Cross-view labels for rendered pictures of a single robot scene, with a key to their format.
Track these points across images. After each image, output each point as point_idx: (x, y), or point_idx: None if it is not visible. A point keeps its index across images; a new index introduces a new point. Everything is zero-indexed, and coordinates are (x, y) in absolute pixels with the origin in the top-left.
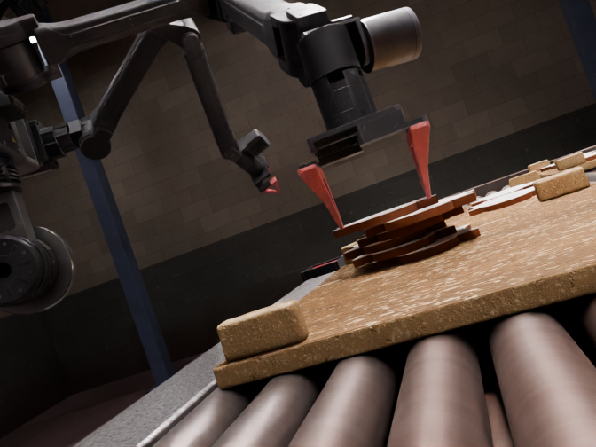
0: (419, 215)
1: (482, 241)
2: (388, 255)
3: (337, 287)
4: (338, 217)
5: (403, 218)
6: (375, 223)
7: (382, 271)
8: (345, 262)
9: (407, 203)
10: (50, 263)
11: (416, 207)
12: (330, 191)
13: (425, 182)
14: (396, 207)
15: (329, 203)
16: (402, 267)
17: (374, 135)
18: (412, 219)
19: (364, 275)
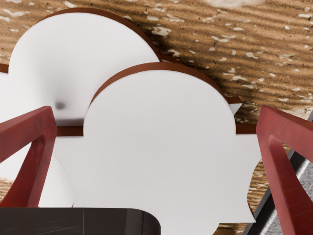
0: (82, 10)
1: (15, 2)
2: (178, 62)
3: (282, 29)
4: (275, 111)
5: (119, 22)
6: (186, 68)
7: (195, 40)
8: (234, 232)
9: (105, 199)
10: None
11: (87, 109)
12: (286, 230)
13: (29, 114)
14: (127, 145)
15: (308, 124)
16: (161, 13)
17: (59, 226)
18: (101, 12)
19: (224, 69)
